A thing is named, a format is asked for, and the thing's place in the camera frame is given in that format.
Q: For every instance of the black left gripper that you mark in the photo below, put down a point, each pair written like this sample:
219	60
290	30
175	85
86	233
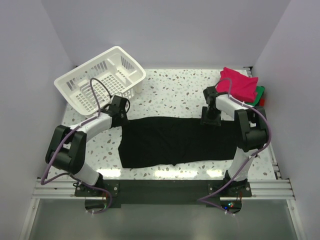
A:
125	119

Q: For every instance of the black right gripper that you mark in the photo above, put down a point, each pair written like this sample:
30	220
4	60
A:
205	120

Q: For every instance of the black t shirt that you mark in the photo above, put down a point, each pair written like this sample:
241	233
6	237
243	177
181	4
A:
152	141

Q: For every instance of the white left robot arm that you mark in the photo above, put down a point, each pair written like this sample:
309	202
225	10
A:
67	148

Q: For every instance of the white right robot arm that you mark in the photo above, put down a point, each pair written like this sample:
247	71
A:
252	132

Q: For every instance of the white plastic laundry basket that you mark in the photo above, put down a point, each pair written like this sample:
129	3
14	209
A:
113	72

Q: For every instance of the pink folded t shirt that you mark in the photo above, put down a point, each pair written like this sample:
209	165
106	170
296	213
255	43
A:
241	87

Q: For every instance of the red folded t shirt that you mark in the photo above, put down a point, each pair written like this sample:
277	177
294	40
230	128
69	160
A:
261	102

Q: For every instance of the green folded t shirt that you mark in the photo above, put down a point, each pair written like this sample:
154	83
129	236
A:
259	91

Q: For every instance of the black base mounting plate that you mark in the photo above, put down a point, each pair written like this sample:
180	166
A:
146	192

